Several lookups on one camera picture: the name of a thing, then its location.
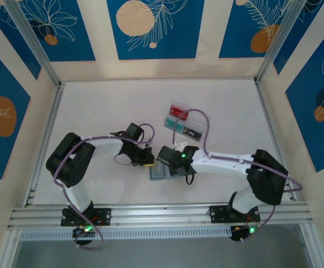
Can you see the blue leather card holder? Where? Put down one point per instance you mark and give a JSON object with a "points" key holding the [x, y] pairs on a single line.
{"points": [[157, 173]]}

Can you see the clear plastic card tray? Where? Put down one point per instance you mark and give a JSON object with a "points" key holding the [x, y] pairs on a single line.
{"points": [[196, 123]]}

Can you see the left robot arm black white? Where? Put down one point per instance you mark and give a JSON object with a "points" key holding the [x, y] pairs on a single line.
{"points": [[103, 148]]}

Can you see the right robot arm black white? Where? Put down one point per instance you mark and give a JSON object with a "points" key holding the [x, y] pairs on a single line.
{"points": [[220, 164]]}

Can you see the black credit card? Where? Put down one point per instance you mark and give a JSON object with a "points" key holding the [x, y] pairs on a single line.
{"points": [[192, 133]]}

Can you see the teal credit card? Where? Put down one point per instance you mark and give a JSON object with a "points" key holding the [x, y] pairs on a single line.
{"points": [[171, 123]]}

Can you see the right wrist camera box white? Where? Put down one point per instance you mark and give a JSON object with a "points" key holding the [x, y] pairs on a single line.
{"points": [[179, 145]]}

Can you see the aluminium mounting rail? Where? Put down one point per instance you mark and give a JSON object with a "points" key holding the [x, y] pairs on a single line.
{"points": [[161, 216]]}

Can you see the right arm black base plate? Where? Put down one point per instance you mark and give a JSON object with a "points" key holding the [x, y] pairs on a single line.
{"points": [[217, 213]]}

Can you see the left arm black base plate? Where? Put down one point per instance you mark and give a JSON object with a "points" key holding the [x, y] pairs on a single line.
{"points": [[106, 216]]}

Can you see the aluminium side rail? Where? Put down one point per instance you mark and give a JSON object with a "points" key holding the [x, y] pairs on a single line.
{"points": [[51, 117], [270, 125]]}

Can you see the aluminium frame post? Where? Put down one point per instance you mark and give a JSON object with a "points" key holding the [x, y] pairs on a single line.
{"points": [[8, 251], [278, 39], [313, 248], [33, 39]]}

